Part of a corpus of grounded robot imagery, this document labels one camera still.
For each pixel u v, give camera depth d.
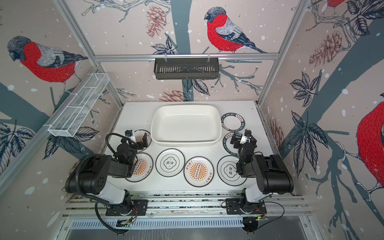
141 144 0.83
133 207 0.73
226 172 0.85
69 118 0.75
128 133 0.76
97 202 0.66
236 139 0.83
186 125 1.06
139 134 1.01
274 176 0.45
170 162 0.89
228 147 0.95
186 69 1.07
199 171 0.85
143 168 0.87
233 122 1.08
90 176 0.45
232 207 0.73
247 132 0.76
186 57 0.93
